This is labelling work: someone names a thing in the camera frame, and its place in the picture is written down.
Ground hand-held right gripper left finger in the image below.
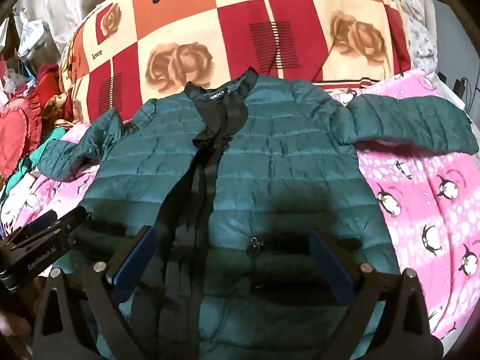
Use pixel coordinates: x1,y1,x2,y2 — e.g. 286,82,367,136
32,226,158,360

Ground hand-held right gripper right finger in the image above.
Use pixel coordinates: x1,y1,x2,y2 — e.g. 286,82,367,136
308,230,445,360

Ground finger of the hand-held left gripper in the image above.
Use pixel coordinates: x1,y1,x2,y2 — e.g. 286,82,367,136
56,205,92,235

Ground teal quilted puffer jacket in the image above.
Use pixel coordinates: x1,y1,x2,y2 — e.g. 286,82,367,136
37,67,474,360

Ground green cloth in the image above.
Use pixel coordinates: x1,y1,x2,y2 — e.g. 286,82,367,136
0,125,70,199

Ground red heart ruffled cushion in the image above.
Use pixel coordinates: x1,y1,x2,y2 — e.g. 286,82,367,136
0,90,44,179

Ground yellow brown patterned cloth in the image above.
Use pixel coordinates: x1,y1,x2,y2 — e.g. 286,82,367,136
49,94,87,125

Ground pink penguin print blanket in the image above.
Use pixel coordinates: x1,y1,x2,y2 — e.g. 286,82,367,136
0,69,480,342

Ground red cloth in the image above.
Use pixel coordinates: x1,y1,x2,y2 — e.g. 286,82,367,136
35,64,66,121

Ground white plastic bag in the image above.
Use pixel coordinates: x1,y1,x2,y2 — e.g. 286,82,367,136
15,9,54,64

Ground rose print checkered quilt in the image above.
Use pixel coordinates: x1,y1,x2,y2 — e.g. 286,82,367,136
60,0,413,124

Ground grey floral bed sheet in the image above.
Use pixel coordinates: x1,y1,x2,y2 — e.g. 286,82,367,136
390,0,452,79

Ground black cables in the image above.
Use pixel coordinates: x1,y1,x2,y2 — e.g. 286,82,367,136
437,70,480,115

